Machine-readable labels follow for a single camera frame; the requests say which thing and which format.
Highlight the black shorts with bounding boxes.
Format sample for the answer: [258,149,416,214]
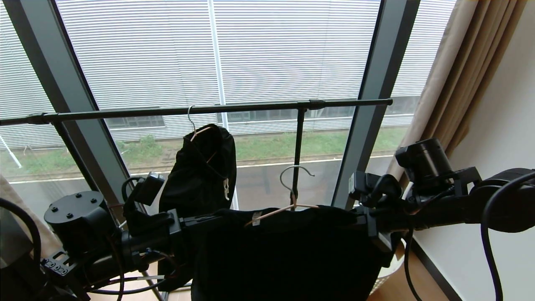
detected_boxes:
[157,124,237,292]

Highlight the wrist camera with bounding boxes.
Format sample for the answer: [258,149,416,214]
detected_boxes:
[349,171,403,209]
[121,171,166,214]

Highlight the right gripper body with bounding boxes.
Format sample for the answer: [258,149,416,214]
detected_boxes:
[355,205,415,254]

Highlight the black clothes rack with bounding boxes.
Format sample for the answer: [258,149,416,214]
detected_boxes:
[0,99,394,301]

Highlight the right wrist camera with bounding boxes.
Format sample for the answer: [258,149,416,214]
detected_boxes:
[349,171,403,209]

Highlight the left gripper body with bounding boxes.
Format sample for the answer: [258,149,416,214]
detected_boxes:
[120,208,185,273]

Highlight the white laundry basket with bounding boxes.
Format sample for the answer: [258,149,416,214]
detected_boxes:
[368,251,405,296]

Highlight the black garment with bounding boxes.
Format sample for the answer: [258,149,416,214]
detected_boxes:
[190,205,395,301]

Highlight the window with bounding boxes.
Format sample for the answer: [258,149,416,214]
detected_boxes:
[0,0,457,218]

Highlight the black cable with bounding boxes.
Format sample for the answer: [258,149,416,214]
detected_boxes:
[0,197,42,270]
[403,171,535,301]

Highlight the pink clothes hanger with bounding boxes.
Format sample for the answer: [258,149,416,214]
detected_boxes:
[187,105,219,164]
[244,165,321,228]

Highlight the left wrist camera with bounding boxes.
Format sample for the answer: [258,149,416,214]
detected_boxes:
[121,171,166,214]

